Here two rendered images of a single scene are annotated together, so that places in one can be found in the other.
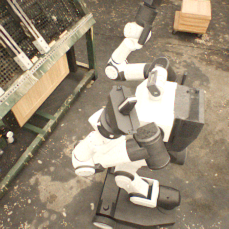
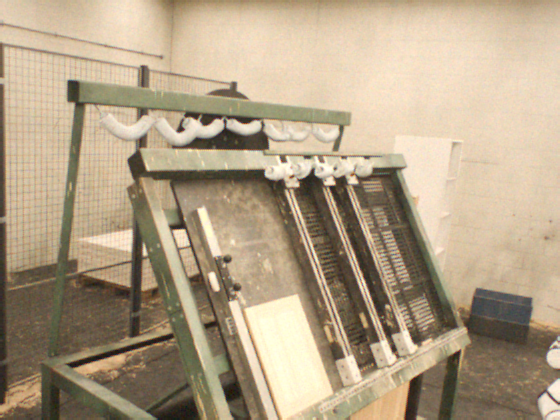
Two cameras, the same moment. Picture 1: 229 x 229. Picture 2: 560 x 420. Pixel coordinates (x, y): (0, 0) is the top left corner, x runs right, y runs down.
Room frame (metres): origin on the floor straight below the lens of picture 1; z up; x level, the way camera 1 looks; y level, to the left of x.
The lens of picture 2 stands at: (-1.54, 0.63, 2.10)
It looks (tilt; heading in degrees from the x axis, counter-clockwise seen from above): 12 degrees down; 15
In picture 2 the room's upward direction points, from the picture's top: 5 degrees clockwise
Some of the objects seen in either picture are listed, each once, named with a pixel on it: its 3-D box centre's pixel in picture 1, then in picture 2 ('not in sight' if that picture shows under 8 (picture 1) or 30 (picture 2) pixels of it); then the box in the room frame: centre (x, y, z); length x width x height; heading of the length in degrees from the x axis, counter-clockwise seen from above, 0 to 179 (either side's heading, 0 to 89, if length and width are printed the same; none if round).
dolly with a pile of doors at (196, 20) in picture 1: (190, 17); not in sight; (3.55, -1.25, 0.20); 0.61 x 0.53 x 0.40; 167
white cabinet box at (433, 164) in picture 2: not in sight; (416, 231); (5.13, 0.63, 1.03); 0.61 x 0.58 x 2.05; 167
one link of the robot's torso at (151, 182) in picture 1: (144, 191); not in sight; (0.65, -0.24, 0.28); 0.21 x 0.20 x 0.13; 77
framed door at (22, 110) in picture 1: (40, 77); (372, 404); (1.72, 0.74, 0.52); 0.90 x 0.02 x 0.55; 155
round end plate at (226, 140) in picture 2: not in sight; (226, 160); (1.68, 1.73, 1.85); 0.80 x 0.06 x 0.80; 155
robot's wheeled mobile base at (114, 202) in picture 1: (139, 194); not in sight; (0.66, -0.21, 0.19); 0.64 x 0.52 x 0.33; 77
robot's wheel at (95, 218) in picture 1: (103, 222); not in sight; (0.46, 0.09, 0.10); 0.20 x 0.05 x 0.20; 77
